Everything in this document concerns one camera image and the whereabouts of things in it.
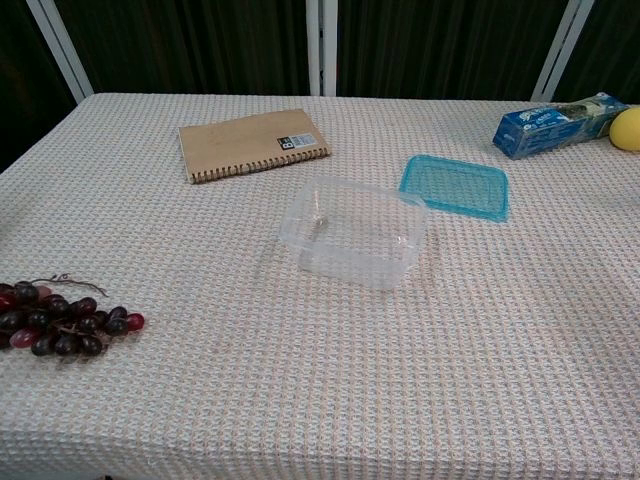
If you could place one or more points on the beige waffle-weave tablecloth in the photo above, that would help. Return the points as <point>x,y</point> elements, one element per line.
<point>320,360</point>

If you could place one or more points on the dark curtain panel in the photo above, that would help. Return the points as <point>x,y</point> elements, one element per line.
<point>610,45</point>
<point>25,90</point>
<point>440,45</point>
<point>190,45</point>

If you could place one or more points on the dark red grape bunch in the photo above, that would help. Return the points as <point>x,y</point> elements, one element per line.
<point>60,325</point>

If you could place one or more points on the white frame post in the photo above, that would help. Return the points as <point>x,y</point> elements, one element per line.
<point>62,50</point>
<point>321,45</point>
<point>562,50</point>

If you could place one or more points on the blue cookie package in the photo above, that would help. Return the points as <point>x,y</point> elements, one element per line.
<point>545,127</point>

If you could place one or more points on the blue container lid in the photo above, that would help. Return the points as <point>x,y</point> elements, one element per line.
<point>457,187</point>

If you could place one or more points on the brown spiral-bound notebook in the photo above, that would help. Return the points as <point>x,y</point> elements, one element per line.
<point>235,142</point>

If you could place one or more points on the clear plastic container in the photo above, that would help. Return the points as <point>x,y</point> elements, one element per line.
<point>350,250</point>

